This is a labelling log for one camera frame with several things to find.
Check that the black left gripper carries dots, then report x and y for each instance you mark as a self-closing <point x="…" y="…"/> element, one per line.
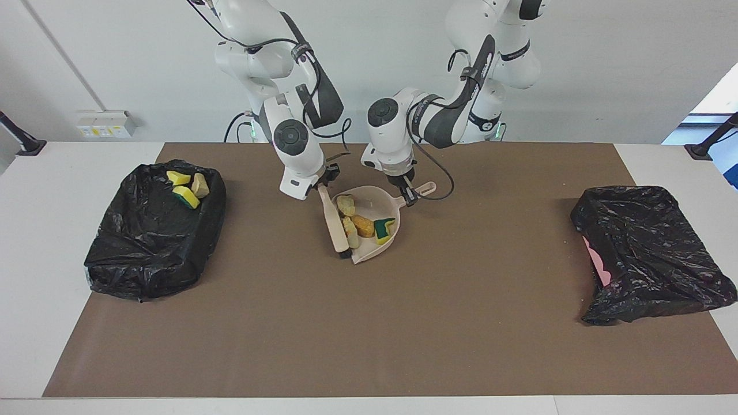
<point x="400" y="176"/>

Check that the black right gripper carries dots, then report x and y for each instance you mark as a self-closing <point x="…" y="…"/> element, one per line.
<point x="330" y="174"/>

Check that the beige foam chunk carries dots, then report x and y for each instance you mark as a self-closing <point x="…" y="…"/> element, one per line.
<point x="351" y="232"/>
<point x="200" y="185"/>
<point x="346" y="205"/>

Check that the beige plastic dustpan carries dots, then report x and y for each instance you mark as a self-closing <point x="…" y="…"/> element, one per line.
<point x="369" y="202"/>

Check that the yellow sponge piece notched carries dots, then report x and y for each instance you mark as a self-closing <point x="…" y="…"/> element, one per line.
<point x="384" y="229"/>

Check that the beige hand brush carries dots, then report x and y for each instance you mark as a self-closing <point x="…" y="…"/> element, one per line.
<point x="331" y="219"/>

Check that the orange brown foam chunk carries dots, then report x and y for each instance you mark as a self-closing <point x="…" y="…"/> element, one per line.
<point x="364" y="226"/>

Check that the yellow sponge piece green backed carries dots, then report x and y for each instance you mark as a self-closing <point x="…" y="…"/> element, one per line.
<point x="186" y="197"/>

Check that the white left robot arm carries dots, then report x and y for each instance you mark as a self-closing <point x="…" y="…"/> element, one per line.
<point x="392" y="144"/>

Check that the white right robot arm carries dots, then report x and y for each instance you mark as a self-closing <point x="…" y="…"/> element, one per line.
<point x="294" y="144"/>

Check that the black trash bag lined bin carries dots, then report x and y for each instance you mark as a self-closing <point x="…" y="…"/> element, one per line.
<point x="144" y="242"/>

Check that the pink bin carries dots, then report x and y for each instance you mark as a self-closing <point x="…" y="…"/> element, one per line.
<point x="599" y="268"/>

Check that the black trash bag over pink bin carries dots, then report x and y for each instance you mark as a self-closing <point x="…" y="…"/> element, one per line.
<point x="651" y="248"/>

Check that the brown table mat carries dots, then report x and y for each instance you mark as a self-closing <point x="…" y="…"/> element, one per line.
<point x="369" y="357"/>

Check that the white wall socket box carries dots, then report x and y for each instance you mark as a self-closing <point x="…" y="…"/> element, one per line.
<point x="104" y="124"/>

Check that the white wall conduit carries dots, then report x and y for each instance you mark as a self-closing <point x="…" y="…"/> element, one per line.
<point x="64" y="55"/>

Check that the black clamp mount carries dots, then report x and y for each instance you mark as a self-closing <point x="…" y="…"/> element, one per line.
<point x="700" y="151"/>
<point x="29" y="145"/>

